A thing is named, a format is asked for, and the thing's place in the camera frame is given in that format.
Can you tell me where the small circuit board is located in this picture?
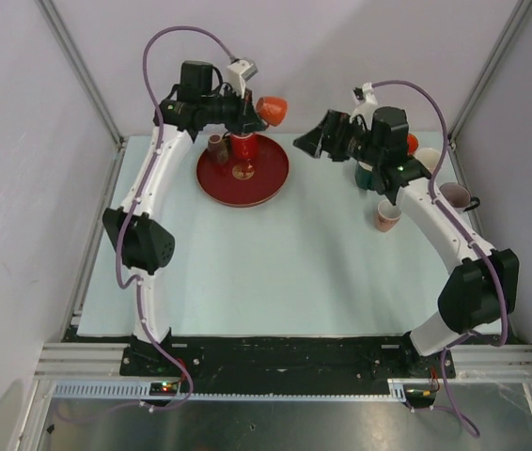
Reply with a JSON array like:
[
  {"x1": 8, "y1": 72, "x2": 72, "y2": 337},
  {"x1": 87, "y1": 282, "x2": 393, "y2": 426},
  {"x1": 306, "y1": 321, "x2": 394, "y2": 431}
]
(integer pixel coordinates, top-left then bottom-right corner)
[{"x1": 149, "y1": 381, "x2": 179, "y2": 396}]

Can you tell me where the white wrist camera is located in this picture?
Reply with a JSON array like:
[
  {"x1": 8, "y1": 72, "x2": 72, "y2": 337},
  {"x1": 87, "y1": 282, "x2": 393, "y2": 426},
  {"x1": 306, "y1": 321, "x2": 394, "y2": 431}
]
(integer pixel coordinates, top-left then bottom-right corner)
[
  {"x1": 226, "y1": 58, "x2": 258, "y2": 97},
  {"x1": 351, "y1": 83, "x2": 378, "y2": 127}
]

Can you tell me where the dark green mug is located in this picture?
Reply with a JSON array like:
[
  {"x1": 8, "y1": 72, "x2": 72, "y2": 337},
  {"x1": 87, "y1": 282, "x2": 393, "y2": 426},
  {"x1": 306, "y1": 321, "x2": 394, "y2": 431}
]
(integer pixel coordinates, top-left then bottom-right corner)
[{"x1": 354, "y1": 162, "x2": 375, "y2": 191}]

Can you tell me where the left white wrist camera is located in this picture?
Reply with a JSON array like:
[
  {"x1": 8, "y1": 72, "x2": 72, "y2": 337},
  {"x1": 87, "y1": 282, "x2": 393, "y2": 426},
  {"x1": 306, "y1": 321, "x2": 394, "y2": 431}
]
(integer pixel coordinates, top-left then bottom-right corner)
[{"x1": 226, "y1": 58, "x2": 258, "y2": 97}]

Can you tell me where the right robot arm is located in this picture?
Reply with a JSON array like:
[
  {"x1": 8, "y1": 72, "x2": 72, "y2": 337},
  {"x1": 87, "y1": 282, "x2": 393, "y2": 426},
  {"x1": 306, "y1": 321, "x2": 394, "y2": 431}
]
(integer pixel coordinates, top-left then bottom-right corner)
[{"x1": 293, "y1": 106, "x2": 520, "y2": 377}]

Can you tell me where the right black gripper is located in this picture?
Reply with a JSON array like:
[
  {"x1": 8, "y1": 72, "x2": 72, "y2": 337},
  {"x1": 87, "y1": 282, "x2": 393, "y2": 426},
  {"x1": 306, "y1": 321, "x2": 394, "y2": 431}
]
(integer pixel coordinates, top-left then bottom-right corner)
[{"x1": 293, "y1": 110, "x2": 383, "y2": 167}]

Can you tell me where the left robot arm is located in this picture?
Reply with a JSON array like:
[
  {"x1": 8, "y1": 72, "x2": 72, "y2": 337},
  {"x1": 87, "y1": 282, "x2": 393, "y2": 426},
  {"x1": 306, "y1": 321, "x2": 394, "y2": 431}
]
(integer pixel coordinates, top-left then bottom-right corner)
[{"x1": 102, "y1": 58, "x2": 266, "y2": 375}]

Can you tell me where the purple cable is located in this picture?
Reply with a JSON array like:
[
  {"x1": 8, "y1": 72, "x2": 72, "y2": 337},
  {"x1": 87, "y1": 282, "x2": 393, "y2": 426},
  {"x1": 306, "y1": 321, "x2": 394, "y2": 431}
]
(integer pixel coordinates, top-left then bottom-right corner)
[
  {"x1": 371, "y1": 79, "x2": 509, "y2": 438},
  {"x1": 54, "y1": 25, "x2": 239, "y2": 427}
]

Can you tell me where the brown patterned mug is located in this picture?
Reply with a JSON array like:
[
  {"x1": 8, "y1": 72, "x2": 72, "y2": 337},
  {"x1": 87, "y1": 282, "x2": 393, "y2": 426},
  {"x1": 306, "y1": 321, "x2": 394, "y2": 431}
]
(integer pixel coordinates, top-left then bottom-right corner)
[{"x1": 207, "y1": 134, "x2": 229, "y2": 165}]

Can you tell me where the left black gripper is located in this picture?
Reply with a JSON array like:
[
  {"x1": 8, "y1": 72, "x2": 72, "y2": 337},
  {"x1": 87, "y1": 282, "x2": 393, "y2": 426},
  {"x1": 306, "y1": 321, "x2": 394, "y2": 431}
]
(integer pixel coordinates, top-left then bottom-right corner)
[{"x1": 201, "y1": 85, "x2": 266, "y2": 137}]

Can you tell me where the white cable duct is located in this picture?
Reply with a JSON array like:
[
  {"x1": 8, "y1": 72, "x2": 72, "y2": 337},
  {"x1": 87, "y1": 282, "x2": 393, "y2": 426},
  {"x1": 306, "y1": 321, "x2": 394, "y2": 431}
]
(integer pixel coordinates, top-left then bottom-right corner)
[{"x1": 50, "y1": 379, "x2": 411, "y2": 403}]

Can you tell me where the small pink square mug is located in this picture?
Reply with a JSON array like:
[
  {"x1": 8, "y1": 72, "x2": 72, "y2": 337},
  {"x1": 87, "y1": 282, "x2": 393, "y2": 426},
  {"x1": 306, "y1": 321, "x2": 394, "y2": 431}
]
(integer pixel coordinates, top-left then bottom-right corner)
[{"x1": 374, "y1": 199, "x2": 401, "y2": 232}]

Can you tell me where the round red tray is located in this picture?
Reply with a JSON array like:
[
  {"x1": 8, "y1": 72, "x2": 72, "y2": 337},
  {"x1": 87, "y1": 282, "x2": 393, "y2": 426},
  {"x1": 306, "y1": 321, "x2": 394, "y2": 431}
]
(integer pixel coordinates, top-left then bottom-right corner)
[{"x1": 196, "y1": 134, "x2": 290, "y2": 208}]

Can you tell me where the large orange mug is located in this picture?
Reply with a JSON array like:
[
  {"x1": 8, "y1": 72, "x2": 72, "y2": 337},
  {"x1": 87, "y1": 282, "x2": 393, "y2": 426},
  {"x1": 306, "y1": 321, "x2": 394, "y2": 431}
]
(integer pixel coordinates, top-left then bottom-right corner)
[{"x1": 407, "y1": 133, "x2": 419, "y2": 155}]

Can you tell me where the large red mug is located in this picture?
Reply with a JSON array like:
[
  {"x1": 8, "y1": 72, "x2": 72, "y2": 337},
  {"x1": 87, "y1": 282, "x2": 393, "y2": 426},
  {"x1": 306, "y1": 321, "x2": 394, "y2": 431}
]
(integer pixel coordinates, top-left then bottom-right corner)
[{"x1": 229, "y1": 133, "x2": 258, "y2": 160}]

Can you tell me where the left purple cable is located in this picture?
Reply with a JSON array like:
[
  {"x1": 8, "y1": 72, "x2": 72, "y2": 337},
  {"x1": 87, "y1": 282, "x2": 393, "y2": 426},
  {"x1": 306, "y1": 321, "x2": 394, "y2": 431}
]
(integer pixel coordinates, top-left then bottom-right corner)
[{"x1": 54, "y1": 25, "x2": 239, "y2": 427}]

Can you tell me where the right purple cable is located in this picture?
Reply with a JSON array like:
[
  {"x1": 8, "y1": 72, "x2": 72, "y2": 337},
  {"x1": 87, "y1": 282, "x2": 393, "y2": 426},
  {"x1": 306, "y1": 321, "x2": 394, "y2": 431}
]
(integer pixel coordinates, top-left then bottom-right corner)
[{"x1": 371, "y1": 79, "x2": 509, "y2": 438}]

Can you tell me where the lilac ribbed mug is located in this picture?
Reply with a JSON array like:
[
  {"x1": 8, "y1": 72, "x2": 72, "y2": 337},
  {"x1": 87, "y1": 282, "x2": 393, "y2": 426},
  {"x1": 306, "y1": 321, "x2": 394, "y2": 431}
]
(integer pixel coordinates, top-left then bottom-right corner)
[{"x1": 439, "y1": 182, "x2": 481, "y2": 213}]

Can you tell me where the aluminium frame rail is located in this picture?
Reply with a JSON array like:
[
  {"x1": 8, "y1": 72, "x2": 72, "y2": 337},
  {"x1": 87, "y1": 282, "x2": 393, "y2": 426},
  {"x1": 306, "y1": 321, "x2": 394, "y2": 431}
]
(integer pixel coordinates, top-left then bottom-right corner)
[{"x1": 34, "y1": 343, "x2": 532, "y2": 383}]

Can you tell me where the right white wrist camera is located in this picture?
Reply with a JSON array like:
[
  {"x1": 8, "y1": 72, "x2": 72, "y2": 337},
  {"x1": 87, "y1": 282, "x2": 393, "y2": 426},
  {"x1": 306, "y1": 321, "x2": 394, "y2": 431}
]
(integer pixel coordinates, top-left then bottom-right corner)
[{"x1": 351, "y1": 83, "x2": 378, "y2": 127}]

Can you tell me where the tall pink mug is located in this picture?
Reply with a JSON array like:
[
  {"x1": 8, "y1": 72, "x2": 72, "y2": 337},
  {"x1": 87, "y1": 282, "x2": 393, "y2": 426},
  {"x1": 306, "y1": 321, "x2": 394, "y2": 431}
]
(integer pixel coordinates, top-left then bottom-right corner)
[{"x1": 414, "y1": 148, "x2": 441, "y2": 174}]

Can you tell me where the small orange cup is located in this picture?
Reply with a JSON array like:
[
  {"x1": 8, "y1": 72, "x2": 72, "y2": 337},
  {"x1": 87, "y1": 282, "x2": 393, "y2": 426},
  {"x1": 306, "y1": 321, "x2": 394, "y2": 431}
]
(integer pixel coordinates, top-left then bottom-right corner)
[{"x1": 256, "y1": 96, "x2": 289, "y2": 127}]

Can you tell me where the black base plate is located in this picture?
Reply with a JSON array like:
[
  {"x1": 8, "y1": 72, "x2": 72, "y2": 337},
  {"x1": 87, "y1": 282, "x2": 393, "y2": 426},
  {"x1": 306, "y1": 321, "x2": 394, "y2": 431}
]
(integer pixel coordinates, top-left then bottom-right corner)
[{"x1": 119, "y1": 335, "x2": 456, "y2": 396}]

